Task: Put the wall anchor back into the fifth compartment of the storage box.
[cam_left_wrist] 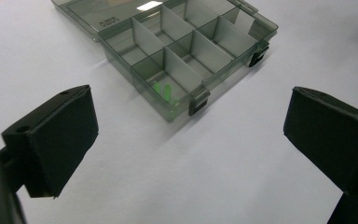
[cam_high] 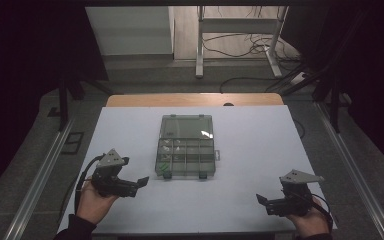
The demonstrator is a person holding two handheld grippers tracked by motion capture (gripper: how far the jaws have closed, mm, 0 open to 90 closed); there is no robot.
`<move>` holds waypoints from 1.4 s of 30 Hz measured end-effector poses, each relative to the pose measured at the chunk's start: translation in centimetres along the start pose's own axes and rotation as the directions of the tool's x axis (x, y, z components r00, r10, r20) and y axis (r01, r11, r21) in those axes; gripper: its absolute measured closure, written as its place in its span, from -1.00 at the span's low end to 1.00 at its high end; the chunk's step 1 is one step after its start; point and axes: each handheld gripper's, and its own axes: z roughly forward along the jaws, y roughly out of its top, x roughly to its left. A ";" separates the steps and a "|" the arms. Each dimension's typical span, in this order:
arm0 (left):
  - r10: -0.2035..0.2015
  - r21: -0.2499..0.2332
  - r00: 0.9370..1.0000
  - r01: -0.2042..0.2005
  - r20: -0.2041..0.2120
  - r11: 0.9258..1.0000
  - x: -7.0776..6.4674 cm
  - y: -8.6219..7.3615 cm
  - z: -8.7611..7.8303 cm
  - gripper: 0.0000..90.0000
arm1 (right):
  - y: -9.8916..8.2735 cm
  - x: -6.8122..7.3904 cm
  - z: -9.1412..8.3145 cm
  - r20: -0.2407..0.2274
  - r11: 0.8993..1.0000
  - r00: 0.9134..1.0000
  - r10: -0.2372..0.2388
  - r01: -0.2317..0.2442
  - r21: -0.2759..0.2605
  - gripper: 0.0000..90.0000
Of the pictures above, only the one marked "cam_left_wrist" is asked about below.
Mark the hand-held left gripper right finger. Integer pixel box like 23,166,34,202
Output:
282,86,358,224

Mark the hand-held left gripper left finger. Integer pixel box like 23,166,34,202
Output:
0,84,100,199

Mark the small green plastic connector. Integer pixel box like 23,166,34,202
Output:
152,81,181,106

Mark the transparent grey compartment box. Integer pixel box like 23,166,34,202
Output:
50,0,280,123

